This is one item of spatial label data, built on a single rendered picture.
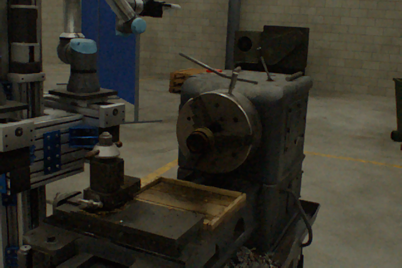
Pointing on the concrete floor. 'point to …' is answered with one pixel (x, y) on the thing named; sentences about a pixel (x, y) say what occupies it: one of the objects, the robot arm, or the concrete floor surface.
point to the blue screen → (95, 25)
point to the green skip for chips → (398, 110)
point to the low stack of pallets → (181, 78)
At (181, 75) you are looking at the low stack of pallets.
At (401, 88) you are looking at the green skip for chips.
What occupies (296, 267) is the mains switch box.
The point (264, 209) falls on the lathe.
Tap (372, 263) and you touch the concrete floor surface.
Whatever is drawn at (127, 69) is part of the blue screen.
